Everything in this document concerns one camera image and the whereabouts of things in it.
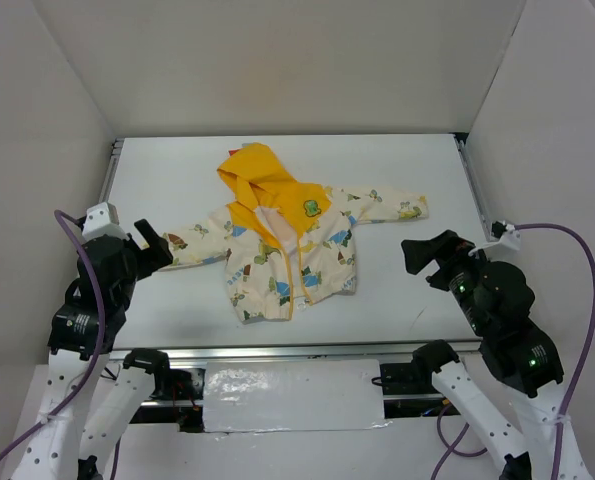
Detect yellow hooded printed child jacket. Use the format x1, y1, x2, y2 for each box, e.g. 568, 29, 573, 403
162, 143, 429, 322

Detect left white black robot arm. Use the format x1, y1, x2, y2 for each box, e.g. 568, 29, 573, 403
12, 216, 173, 479

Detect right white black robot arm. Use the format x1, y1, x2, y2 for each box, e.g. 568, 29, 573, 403
401, 222, 591, 479

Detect white foil covered panel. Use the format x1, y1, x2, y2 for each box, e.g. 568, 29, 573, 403
203, 359, 388, 433

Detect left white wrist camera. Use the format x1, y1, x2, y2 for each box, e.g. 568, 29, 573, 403
82, 202, 127, 242

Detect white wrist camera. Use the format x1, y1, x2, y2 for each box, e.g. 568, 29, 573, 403
82, 202, 127, 242
469, 221, 521, 258

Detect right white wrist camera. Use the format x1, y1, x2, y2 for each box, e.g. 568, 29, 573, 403
469, 221, 521, 258

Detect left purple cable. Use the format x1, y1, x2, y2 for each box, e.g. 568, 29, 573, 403
0, 209, 126, 480

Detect purple cable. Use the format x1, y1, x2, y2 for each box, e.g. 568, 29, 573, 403
0, 209, 126, 480
429, 222, 595, 480

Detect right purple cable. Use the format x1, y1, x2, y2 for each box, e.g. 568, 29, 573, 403
429, 222, 595, 480

